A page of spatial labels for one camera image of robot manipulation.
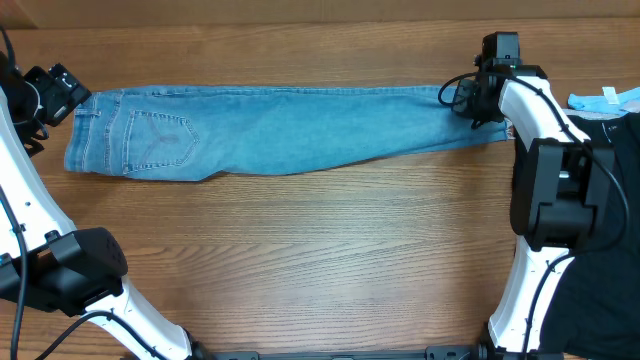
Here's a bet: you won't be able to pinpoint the light blue denim jeans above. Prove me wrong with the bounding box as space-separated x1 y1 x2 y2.
64 85 511 181

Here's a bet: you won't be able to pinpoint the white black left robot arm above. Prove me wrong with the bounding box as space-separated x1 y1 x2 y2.
1 49 209 359

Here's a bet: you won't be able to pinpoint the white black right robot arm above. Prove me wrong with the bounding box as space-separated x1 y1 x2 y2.
446 64 622 359

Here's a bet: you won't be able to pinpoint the light blue cloth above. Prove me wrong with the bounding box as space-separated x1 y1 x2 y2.
568 87 639 116

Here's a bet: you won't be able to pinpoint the black garment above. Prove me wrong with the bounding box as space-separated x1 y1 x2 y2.
540 113 639 359

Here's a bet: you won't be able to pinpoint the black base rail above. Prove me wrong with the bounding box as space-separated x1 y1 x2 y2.
208 345 489 360

